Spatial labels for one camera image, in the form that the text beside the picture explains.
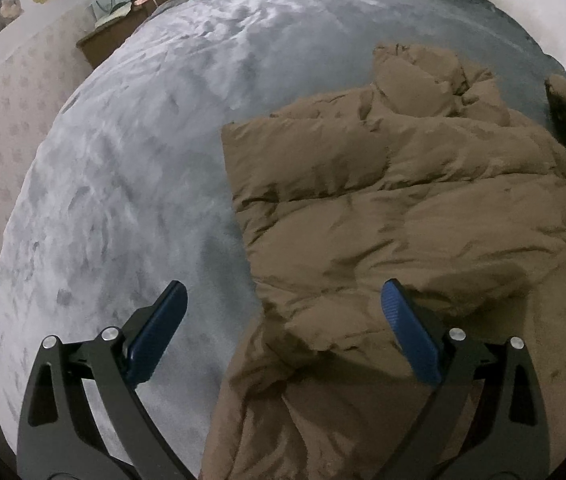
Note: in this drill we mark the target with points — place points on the brown wooden nightstand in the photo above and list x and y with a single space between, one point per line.
108 45

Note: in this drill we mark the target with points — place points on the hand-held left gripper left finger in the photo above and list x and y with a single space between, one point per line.
160 325

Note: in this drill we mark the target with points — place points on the green cloth bundle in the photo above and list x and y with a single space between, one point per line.
113 2

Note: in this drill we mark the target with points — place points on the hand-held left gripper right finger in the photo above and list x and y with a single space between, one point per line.
408 330

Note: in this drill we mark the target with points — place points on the brown puffer jacket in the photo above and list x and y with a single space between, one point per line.
413 220

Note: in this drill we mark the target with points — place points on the grey plush blanket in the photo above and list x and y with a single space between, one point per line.
153 150

